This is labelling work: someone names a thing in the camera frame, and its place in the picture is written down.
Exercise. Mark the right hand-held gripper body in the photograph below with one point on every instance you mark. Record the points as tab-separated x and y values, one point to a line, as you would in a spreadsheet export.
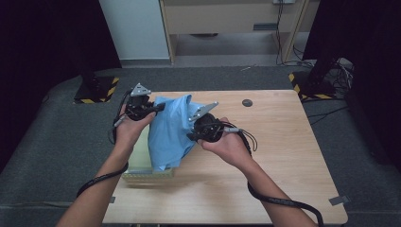
208	126

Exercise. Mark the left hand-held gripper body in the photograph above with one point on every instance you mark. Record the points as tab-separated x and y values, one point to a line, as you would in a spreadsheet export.
138	105

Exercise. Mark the light blue button shirt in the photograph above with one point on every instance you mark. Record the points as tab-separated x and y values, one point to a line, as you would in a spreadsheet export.
170	132

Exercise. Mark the pale green plastic basket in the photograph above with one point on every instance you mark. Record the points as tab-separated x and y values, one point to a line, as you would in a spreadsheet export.
142	171

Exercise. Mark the person's left hand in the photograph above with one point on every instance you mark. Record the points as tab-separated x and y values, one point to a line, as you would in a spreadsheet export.
132	132

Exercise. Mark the person's right hand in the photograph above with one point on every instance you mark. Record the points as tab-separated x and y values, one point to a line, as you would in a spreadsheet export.
230	148

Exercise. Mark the grey round table grommet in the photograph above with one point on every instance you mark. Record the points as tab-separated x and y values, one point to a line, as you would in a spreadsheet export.
247	102

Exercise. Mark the black stand with striped base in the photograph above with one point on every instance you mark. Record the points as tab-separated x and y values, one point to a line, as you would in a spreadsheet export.
94	90
315	85

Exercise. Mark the small stick on floor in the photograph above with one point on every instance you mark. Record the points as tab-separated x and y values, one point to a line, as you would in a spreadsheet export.
248	67

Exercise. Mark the white cabinet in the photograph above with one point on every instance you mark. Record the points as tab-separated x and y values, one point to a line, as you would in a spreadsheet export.
135	28

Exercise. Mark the grey tape strip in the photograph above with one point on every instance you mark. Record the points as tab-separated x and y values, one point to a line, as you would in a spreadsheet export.
112	200
339	200

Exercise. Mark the light wooden desk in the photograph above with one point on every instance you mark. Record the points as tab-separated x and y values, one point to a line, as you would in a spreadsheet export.
220	19

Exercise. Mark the grey power strip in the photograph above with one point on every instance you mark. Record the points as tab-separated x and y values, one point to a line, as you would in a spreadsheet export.
283	1

